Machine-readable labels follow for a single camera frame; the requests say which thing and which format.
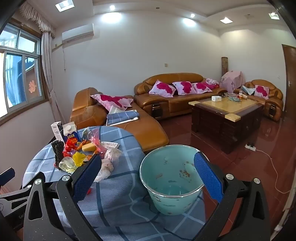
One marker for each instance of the pink floral pillow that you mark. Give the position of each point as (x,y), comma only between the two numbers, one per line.
(111,100)
(202,87)
(261,91)
(161,89)
(185,87)

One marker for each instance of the folded blue plaid sheet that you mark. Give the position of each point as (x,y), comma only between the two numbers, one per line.
(120,117)

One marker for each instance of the sliding window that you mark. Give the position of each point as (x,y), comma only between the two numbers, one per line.
(13,76)

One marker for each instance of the red foil wrapper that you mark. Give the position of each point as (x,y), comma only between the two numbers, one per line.
(71,146)

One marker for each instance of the tall white black carton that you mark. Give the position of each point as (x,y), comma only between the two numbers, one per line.
(56,132)

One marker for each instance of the dark wooden coffee table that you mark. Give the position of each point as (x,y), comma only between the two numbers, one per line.
(219,129)

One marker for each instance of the white tissue box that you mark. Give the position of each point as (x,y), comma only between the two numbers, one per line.
(216,98)

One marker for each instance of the blue plaid tablecloth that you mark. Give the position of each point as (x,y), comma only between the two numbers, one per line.
(129,166)

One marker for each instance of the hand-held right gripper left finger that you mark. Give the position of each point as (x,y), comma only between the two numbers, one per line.
(86,178)

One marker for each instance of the teal patterned bin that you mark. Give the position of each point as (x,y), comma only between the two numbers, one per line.
(166,162)

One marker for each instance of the clear pink plastic bag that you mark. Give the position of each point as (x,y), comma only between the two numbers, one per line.
(96,136)

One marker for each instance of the yellow plastic bag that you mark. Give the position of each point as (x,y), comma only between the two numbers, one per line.
(79,158)

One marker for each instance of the pink curtain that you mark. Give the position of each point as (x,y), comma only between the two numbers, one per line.
(47,69)

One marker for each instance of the brown leather armchair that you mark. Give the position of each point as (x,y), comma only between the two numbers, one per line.
(272,99)

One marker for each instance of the brown leather three-seat sofa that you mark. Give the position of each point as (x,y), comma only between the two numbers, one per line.
(173,77)

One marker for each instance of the brown wooden door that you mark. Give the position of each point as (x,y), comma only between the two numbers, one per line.
(290,81)

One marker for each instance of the clear dark printed wrapper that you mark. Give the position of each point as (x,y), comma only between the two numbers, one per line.
(86,133)

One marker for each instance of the white crumpled plastic bag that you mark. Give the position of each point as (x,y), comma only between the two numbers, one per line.
(111,155)

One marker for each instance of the brown leather chaise sofa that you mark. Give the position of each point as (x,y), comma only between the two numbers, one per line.
(143,129)

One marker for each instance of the light blue cloth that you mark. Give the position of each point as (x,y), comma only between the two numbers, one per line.
(247,90)

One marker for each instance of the white printed paper slip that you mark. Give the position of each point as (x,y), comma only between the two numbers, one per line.
(111,144)

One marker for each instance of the pale yellow crumpled bag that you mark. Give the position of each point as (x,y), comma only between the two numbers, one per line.
(67,165)

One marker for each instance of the white blue capped milk carton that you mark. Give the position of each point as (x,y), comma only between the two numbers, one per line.
(70,132)

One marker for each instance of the white power strip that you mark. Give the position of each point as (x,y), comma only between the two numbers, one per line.
(251,147)

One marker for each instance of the rolled standing mat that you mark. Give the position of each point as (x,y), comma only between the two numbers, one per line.
(224,66)

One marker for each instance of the small bottles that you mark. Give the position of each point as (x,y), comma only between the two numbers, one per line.
(242,95)

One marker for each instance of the pink floral blanket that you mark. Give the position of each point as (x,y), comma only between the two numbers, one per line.
(212,83)

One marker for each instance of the pink cloth cover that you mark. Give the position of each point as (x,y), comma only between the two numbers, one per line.
(231,80)

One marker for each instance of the yellow sponge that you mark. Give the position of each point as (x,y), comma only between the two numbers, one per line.
(89,147)

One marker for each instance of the glass bowl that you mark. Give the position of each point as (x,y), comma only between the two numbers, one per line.
(231,97)

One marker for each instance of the white furniture edge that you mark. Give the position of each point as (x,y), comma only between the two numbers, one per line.
(284,217)

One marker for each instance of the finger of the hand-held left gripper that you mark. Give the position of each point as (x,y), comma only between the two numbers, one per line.
(7,175)

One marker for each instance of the bundle of black straws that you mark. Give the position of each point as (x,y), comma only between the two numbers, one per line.
(57,150)

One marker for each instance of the square ceiling light panel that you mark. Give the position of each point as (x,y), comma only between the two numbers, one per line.
(64,5)
(274,15)
(226,20)

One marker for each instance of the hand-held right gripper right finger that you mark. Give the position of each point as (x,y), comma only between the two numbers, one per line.
(208,176)

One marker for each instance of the white air conditioner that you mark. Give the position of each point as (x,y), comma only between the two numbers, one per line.
(77,32)

